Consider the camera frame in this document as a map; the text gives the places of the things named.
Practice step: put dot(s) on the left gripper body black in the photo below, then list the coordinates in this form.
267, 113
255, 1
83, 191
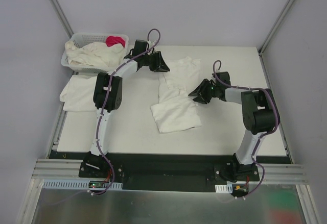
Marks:
154, 60

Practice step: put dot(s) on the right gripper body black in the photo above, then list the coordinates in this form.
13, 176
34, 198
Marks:
208, 90

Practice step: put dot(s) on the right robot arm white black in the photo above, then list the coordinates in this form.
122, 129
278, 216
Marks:
259, 114

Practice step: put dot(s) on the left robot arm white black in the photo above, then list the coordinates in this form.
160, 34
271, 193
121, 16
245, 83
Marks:
107, 98

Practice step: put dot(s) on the folded white t shirt stack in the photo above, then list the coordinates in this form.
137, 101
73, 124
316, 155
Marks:
78, 93

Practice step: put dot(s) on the red garment in basket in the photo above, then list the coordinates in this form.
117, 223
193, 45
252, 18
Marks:
113, 40

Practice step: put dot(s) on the cream clothes in basket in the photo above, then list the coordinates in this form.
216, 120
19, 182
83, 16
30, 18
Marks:
96, 54

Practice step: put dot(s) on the white plastic laundry basket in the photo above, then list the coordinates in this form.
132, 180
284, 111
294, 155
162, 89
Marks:
82, 39

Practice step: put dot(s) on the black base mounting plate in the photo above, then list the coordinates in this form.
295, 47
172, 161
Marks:
155, 172

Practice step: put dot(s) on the right aluminium frame post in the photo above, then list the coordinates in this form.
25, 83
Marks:
277, 24

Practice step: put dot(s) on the aluminium frame post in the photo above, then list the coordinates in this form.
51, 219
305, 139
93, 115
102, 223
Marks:
277, 24
62, 17

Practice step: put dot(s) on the right white cable duct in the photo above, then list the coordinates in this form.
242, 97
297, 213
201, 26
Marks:
224, 188

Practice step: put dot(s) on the white cable duct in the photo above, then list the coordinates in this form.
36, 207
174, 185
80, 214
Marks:
81, 185
224, 188

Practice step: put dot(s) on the aluminium rail front right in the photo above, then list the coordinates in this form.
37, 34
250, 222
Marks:
285, 174

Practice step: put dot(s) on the aluminium rail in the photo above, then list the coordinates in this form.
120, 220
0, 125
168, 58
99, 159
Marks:
56, 168
285, 174

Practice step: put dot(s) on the left aluminium frame post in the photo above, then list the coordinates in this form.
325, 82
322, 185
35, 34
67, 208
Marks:
62, 17

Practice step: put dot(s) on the aluminium rail front left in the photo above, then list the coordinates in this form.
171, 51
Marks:
56, 168

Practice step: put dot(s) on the left white cable duct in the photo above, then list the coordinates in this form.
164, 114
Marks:
81, 185

